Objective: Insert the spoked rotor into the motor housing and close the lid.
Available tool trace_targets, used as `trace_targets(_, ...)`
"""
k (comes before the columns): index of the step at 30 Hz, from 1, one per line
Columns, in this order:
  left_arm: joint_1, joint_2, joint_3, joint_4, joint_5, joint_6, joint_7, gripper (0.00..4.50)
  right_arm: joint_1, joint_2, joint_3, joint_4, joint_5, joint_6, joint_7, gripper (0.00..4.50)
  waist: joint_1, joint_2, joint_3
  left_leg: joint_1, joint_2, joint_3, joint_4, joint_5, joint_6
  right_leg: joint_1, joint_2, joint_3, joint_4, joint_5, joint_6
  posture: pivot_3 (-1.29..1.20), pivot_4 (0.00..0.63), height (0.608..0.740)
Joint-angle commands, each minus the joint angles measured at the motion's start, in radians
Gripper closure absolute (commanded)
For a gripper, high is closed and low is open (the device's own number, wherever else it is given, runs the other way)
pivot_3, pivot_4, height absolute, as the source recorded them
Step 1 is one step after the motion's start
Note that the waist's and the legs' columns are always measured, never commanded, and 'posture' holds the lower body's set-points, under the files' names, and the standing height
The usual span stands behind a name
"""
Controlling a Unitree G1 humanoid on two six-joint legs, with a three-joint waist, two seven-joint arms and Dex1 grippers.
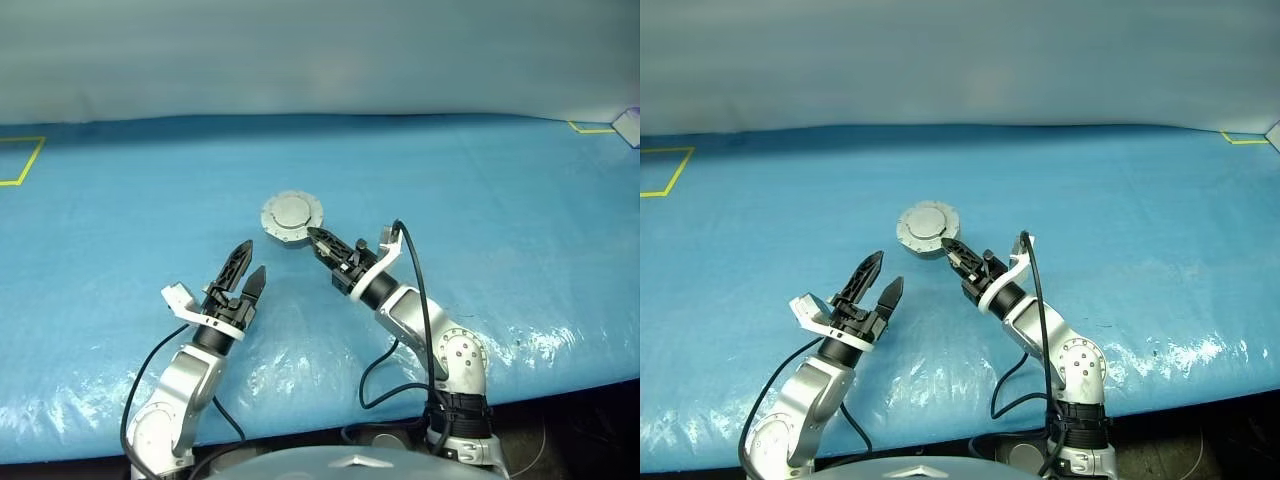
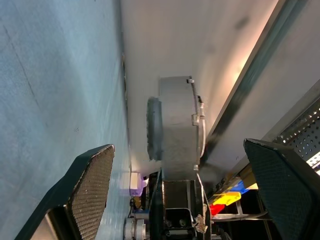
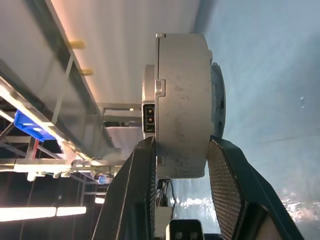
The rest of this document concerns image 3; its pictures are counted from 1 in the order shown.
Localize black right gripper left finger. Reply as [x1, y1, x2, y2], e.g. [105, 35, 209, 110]
[91, 136, 158, 240]

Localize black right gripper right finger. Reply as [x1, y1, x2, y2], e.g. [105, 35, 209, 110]
[207, 135, 305, 240]

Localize silver motor housing copper windings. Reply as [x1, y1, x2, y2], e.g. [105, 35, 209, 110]
[154, 33, 227, 180]

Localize bright light tube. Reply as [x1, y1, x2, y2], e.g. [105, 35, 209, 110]
[56, 206, 87, 217]
[0, 206, 57, 223]

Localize black square device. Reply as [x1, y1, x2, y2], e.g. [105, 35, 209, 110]
[167, 219, 204, 240]

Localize blue worn table mat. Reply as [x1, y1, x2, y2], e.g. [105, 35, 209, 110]
[171, 0, 320, 240]

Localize blue plastic bin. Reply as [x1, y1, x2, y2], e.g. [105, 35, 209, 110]
[14, 109, 55, 143]

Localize black cable bundle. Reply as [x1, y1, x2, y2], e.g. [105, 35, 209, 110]
[156, 179, 174, 208]

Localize aluminium frame rack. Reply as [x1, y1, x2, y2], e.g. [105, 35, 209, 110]
[0, 58, 142, 208]

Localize long grey metal rail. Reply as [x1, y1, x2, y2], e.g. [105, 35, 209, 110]
[24, 0, 123, 161]

